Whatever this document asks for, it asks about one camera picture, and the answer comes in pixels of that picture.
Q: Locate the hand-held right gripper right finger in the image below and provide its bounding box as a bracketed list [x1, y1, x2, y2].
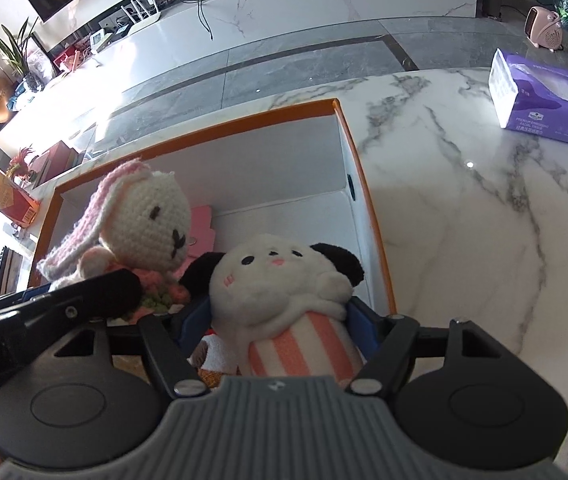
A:
[346, 297, 511, 396]

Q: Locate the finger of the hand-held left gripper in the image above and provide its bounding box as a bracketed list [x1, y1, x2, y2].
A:
[21, 269, 144, 333]

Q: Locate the pink fan heater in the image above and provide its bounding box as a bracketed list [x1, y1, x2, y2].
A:
[523, 6, 565, 53]

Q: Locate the orange drink carton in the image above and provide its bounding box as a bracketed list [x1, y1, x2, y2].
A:
[0, 165, 42, 226]

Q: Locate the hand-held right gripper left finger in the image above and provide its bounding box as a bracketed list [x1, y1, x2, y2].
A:
[54, 296, 214, 400]

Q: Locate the white marble tv cabinet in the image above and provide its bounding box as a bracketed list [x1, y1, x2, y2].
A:
[0, 0, 480, 151]

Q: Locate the purple tissue pack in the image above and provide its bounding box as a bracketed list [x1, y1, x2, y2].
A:
[488, 48, 568, 148]

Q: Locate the red flower decoration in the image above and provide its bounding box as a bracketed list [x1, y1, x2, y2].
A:
[6, 146, 40, 186]

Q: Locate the pink wallet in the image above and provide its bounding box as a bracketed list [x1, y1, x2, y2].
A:
[184, 205, 217, 256]

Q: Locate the white router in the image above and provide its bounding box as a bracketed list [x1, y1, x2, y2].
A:
[121, 0, 162, 28]

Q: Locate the white panda plush toy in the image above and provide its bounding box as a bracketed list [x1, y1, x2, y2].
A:
[181, 233, 367, 378]

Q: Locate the white box with orange rim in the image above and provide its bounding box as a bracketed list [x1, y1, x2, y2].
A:
[26, 97, 397, 318]

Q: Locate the blue plastic bag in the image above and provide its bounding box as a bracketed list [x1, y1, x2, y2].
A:
[8, 82, 32, 108]

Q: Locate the green plant in glass vase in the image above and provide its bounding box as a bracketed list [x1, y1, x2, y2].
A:
[0, 17, 57, 93]

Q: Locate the crochet bunny doll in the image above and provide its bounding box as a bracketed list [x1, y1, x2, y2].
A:
[36, 157, 195, 311]

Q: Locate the dark red box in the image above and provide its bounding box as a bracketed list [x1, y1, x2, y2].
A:
[31, 140, 85, 181]

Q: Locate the black cable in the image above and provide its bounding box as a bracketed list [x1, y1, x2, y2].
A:
[196, 0, 232, 41]

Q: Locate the red decorated box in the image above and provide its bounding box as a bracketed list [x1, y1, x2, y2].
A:
[51, 42, 92, 73]

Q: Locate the black remote control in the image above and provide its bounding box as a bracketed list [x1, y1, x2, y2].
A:
[0, 244, 17, 286]

